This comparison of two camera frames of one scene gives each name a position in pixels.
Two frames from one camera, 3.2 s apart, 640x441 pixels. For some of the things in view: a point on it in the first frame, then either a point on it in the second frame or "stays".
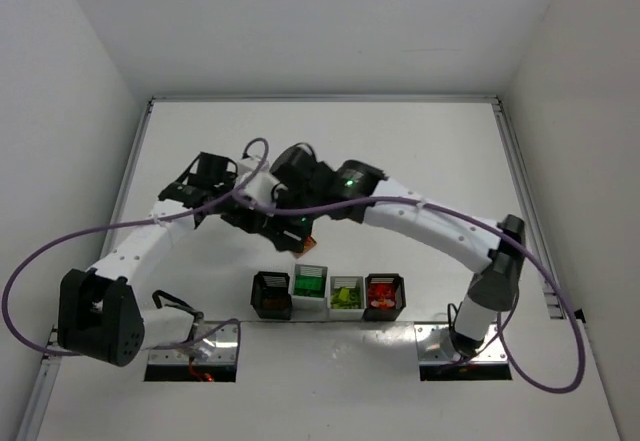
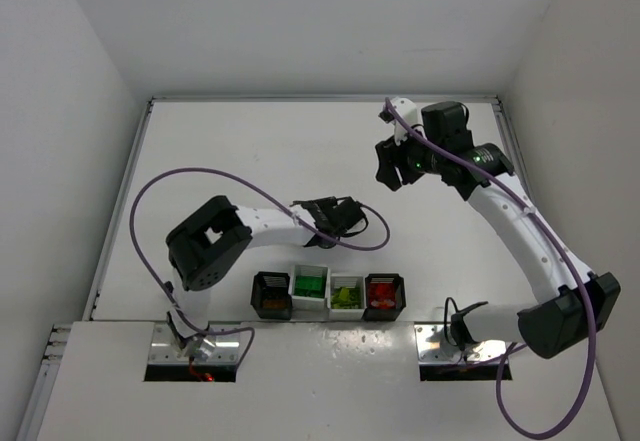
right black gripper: x=291 y=237 -> x=396 y=159
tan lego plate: x=274 y=304 stays
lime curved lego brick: x=344 y=294 stays
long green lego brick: x=309 y=285 stays
